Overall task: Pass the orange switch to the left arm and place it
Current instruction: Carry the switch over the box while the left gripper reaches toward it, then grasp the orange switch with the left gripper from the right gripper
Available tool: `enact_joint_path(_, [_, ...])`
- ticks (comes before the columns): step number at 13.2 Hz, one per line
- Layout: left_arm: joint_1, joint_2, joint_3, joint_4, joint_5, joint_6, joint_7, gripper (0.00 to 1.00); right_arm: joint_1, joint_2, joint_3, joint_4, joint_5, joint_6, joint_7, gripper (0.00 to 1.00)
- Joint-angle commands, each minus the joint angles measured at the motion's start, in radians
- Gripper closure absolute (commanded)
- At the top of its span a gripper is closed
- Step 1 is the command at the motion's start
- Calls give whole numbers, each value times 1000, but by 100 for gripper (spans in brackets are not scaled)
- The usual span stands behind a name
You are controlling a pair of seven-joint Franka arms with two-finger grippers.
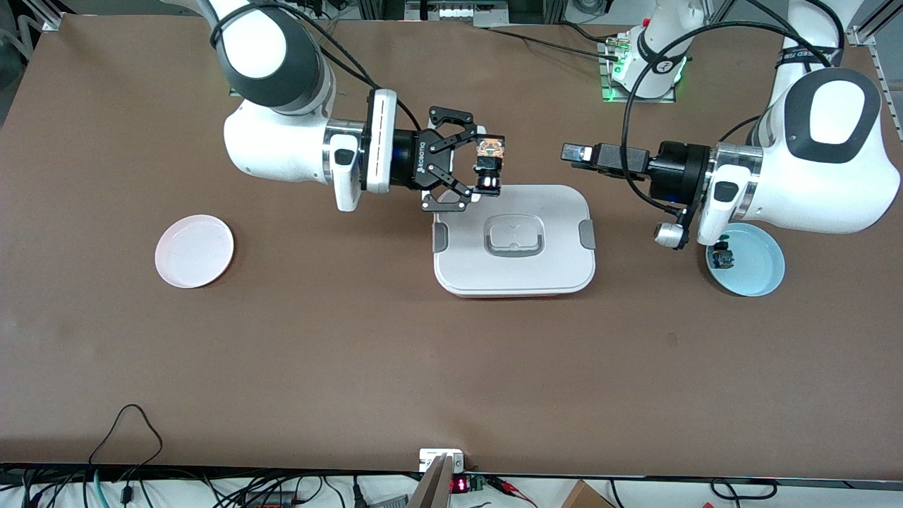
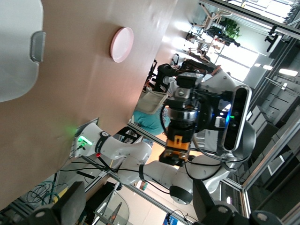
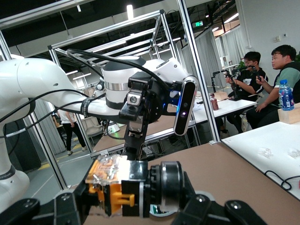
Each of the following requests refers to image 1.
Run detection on black cable to arm base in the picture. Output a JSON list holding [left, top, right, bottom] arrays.
[[485, 27, 622, 61]]

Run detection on black coiled cable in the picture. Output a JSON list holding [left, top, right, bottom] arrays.
[[709, 478, 778, 503]]

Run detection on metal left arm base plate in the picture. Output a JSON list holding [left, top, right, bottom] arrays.
[[600, 39, 677, 104]]

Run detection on grey aluminium camera beam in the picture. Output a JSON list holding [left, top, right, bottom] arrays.
[[408, 455, 454, 508]]

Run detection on orange and black switch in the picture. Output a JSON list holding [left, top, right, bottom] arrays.
[[473, 135, 507, 197]]

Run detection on black looped table cable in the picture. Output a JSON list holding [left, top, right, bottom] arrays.
[[87, 404, 164, 488]]

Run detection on red alligator clip leads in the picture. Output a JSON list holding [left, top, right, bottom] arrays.
[[487, 476, 538, 507]]

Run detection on aluminium frame profile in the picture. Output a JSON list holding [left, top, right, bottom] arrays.
[[845, 0, 903, 47], [27, 0, 80, 33]]

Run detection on white metal bracket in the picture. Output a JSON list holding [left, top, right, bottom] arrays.
[[419, 449, 465, 473]]

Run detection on light blue round plate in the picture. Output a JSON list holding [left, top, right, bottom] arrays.
[[706, 224, 786, 297]]

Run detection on brown cardboard box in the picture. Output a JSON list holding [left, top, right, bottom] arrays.
[[560, 480, 616, 508]]

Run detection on white power strip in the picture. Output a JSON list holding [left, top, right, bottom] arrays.
[[405, 0, 510, 29]]

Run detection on grey slotted rail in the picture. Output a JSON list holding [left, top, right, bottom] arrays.
[[872, 48, 903, 136]]

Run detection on white lidded box grey handle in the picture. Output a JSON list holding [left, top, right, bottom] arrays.
[[432, 185, 597, 298]]

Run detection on pink round plate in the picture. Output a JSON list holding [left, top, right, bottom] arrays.
[[154, 214, 235, 289]]

